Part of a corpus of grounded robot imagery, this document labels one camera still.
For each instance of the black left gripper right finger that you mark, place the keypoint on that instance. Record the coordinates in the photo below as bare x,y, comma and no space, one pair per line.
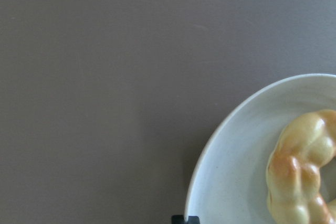
193,220

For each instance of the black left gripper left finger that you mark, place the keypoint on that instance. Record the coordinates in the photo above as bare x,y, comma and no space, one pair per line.
177,219

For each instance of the white plate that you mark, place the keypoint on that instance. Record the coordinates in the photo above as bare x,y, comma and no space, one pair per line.
228,184

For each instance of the braided ring donut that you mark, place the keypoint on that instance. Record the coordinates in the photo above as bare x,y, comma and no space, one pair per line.
293,171

